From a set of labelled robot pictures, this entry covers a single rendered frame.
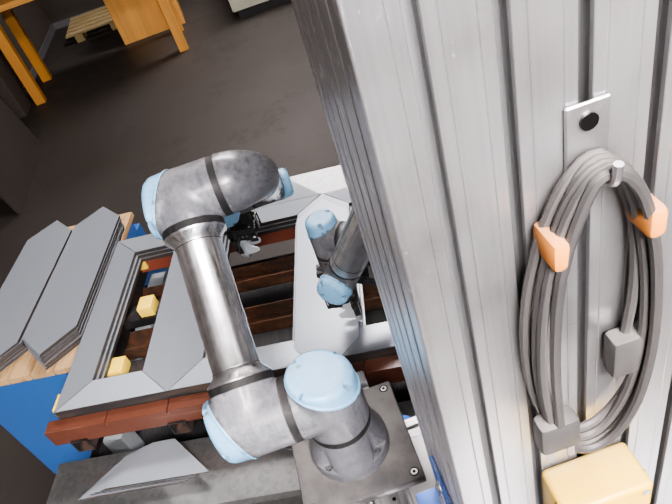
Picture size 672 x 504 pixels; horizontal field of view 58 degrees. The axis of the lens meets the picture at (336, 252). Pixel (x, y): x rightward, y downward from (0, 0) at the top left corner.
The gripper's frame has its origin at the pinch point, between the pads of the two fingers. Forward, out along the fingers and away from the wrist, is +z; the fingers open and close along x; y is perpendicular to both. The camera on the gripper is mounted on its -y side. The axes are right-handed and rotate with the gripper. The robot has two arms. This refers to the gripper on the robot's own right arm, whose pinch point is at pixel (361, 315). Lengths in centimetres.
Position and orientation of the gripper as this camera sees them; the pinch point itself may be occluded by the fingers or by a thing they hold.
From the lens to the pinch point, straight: 164.1
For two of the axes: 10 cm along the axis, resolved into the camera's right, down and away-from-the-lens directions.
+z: 2.6, 7.3, 6.4
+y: -9.7, 2.2, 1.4
